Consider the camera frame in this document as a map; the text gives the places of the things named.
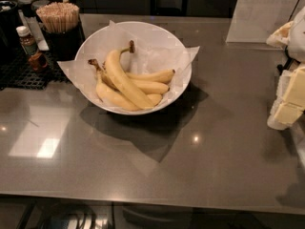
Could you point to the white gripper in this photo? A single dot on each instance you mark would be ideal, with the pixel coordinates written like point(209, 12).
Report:
point(297, 40)

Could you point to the large top yellow banana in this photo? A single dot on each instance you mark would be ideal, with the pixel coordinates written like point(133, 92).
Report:
point(122, 82)

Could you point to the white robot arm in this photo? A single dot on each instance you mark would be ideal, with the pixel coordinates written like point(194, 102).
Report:
point(291, 38)

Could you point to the middle right yellow banana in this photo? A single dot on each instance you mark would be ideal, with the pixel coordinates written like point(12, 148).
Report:
point(151, 87)

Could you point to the white bowl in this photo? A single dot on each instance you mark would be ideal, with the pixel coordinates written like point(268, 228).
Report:
point(139, 35)

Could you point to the lower left yellow banana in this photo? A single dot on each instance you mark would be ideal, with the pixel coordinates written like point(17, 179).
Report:
point(105, 89)

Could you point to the clear acrylic sign stand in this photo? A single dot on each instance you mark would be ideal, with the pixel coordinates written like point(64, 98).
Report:
point(254, 20)

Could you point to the white paper liner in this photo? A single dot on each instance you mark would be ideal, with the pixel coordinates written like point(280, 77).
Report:
point(165, 53)

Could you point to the black stirrer holder cup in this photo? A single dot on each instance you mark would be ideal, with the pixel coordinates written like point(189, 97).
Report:
point(64, 46)

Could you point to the bundle of wooden stirrers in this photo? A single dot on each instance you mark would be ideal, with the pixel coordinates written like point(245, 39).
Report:
point(59, 17)

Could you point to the small brown sauce bottle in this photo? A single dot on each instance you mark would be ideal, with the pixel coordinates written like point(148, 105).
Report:
point(38, 62)

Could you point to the small white-capped sauce bottle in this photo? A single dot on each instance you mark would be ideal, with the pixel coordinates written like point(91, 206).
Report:
point(27, 41)

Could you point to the white flat stick packet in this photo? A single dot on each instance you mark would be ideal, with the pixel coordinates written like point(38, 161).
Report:
point(35, 30)

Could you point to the dark lidded jar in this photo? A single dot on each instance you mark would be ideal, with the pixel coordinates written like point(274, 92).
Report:
point(25, 6)
point(38, 4)

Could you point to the black grid mat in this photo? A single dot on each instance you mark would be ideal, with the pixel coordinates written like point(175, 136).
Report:
point(18, 73)

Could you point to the black container far left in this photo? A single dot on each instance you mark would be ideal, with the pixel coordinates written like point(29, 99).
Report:
point(9, 21)

